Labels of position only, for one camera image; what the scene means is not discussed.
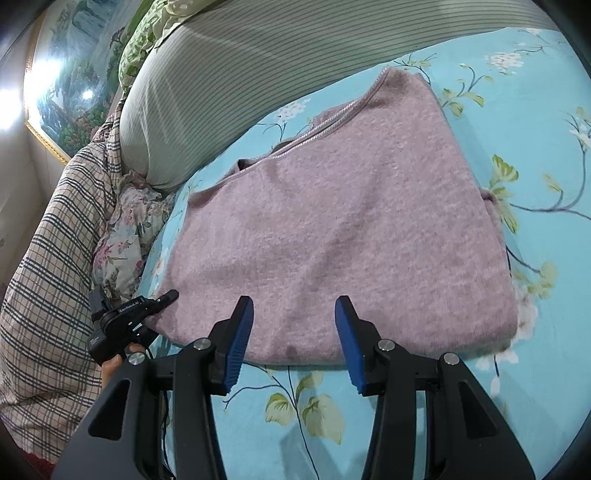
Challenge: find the mauve knit sweater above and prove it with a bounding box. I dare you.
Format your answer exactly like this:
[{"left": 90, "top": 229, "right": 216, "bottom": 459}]
[{"left": 151, "top": 68, "right": 518, "bottom": 365}]

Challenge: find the operator's left hand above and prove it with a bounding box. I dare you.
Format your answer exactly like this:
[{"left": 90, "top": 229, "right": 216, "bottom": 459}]
[{"left": 101, "top": 343, "right": 145, "bottom": 388}]

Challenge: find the plaid checked blanket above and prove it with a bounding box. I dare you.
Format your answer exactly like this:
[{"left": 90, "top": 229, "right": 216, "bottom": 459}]
[{"left": 1, "top": 110, "right": 122, "bottom": 463}]

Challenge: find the pink floral pillow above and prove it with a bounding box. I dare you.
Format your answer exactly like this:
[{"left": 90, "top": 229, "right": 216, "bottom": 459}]
[{"left": 92, "top": 171, "right": 174, "bottom": 302}]

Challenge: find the gold framed landscape painting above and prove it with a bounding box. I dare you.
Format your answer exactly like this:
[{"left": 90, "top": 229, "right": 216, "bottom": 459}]
[{"left": 24, "top": 0, "right": 151, "bottom": 164}]

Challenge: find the grey-green striped pillow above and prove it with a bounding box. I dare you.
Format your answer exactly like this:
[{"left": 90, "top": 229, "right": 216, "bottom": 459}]
[{"left": 119, "top": 1, "right": 553, "bottom": 191}]

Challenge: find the green floral pillow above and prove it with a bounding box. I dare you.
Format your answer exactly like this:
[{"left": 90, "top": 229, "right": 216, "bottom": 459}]
[{"left": 118, "top": 0, "right": 215, "bottom": 96}]

